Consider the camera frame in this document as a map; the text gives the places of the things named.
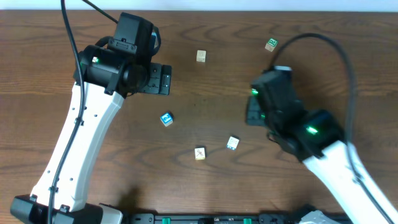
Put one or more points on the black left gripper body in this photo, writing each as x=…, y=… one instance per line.
x=158, y=79

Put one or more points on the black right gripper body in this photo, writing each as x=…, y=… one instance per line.
x=253, y=113

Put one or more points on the blue number 2 block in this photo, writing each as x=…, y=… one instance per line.
x=167, y=119

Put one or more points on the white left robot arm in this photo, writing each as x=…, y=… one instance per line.
x=109, y=76

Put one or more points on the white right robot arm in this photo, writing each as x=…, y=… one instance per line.
x=345, y=176

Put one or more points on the blue edged white block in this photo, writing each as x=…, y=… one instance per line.
x=232, y=143

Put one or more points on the plain wooden picture block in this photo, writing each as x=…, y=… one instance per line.
x=201, y=56

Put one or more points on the green letter R block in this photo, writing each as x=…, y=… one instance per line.
x=271, y=44

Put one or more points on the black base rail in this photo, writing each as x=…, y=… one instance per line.
x=264, y=218

